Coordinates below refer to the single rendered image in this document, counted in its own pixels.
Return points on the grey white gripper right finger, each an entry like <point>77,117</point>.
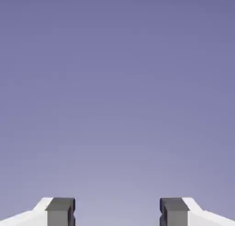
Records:
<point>175,213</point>

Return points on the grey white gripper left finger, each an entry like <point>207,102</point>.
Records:
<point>58,213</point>

